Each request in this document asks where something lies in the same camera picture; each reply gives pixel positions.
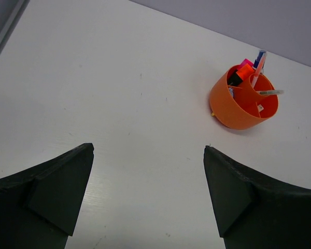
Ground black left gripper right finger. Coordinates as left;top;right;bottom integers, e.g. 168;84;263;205
203;146;311;248

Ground thin orange pen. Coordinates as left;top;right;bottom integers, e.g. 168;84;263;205
251;52;267;88

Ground orange highlighter with black body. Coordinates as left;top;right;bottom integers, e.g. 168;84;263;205
227;64;255;87

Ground clear white pen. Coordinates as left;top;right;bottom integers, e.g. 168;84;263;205
257;90;284;96

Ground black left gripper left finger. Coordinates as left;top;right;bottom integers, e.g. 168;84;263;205
0;143;94;248

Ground orange round compartment organizer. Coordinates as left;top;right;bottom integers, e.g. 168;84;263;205
209;65;279;130

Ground small white eraser block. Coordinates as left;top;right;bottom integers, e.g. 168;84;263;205
258;104;264;112

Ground blue cap glue bottle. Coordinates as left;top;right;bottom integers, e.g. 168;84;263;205
252;50;266;70

